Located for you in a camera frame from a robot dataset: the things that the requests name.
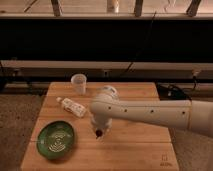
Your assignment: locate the translucent plastic cup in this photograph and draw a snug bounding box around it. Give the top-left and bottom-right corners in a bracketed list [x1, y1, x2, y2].
[71, 74, 87, 95]

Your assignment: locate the white plastic bottle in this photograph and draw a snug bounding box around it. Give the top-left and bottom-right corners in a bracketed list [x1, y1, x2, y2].
[56, 97, 86, 118]

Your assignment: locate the black cable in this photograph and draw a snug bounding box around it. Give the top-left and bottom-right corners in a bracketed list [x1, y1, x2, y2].
[119, 11, 158, 78]

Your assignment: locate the green ceramic bowl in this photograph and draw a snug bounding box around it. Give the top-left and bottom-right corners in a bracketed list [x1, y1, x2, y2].
[36, 121, 75, 160]

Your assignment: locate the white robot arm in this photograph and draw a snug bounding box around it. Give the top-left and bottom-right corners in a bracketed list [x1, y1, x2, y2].
[89, 85, 213, 138]

